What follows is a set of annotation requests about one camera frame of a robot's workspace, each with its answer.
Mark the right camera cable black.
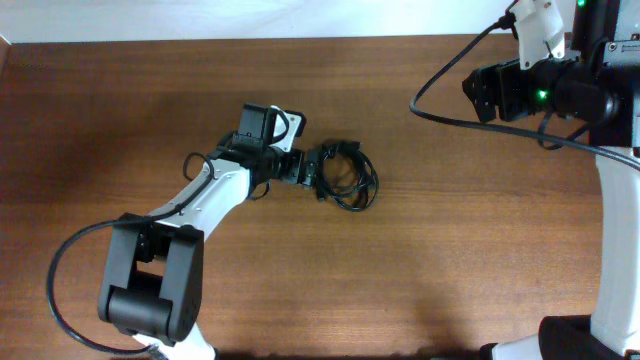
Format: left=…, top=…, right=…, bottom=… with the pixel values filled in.
left=409, top=15, right=639, bottom=170

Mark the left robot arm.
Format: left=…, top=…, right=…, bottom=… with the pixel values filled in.
left=98, top=104, right=306, bottom=359

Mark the camera cable black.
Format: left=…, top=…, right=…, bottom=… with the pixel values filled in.
left=409, top=15, right=639, bottom=170
left=45, top=105, right=291, bottom=357

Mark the left camera cable black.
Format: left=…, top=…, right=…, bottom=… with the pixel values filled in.
left=45, top=105, right=291, bottom=357

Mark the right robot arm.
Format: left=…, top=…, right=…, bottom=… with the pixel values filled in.
left=463, top=1, right=639, bottom=359

